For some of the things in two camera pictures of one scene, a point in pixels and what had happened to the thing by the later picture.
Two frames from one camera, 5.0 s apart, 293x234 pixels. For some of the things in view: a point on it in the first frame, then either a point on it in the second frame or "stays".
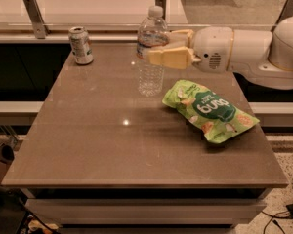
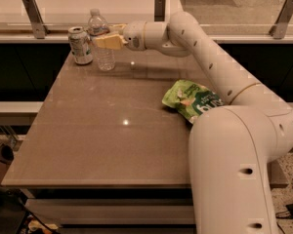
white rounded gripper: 211,49 to 134,35
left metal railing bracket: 34,12 stays
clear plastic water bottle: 152,33 to 98,26
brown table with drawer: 99,153 stays
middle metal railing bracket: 161,1 stays
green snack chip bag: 219,119 stays
